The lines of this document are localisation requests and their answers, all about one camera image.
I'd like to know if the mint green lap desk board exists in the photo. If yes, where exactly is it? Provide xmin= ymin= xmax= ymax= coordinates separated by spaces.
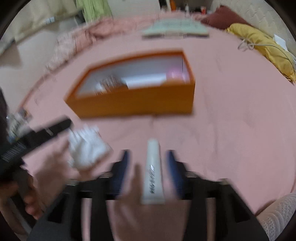
xmin=142 ymin=19 xmax=209 ymax=38

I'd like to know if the cream curtain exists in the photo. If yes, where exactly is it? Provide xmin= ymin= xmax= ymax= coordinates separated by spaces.
xmin=1 ymin=0 xmax=81 ymax=44

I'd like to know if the person's left hand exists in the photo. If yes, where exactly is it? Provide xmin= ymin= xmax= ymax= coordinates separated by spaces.
xmin=0 ymin=143 xmax=70 ymax=220

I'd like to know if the maroon pillow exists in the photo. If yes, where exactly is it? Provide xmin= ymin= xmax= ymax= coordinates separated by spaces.
xmin=201 ymin=5 xmax=250 ymax=30

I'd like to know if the green hanging garment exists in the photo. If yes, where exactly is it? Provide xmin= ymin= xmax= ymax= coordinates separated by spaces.
xmin=75 ymin=0 xmax=112 ymax=22

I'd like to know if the orange cardboard box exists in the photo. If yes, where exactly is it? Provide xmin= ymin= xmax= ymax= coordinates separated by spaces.
xmin=65 ymin=49 xmax=195 ymax=118

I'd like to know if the patterned small pouch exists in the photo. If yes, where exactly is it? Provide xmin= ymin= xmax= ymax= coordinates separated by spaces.
xmin=6 ymin=108 xmax=32 ymax=142

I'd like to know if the white tissue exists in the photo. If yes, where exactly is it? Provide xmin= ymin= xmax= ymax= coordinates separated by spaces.
xmin=68 ymin=125 xmax=112 ymax=170

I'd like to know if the yellow pillow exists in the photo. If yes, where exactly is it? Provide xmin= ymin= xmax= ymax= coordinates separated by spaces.
xmin=226 ymin=23 xmax=295 ymax=84

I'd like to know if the pink heart-shaped case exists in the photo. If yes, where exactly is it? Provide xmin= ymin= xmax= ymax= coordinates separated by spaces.
xmin=166 ymin=69 xmax=190 ymax=83

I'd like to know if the white Red Earth cream tube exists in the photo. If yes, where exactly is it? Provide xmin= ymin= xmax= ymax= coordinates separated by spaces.
xmin=142 ymin=138 xmax=165 ymax=205

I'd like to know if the cream tufted headboard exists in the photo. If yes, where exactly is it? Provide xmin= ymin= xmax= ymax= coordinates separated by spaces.
xmin=210 ymin=0 xmax=295 ymax=54

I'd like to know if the pink crumpled duvet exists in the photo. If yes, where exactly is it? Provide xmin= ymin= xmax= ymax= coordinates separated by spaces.
xmin=45 ymin=14 xmax=160 ymax=72

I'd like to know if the white charging cable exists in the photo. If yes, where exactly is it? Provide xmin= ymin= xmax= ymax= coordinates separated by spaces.
xmin=237 ymin=37 xmax=296 ymax=68

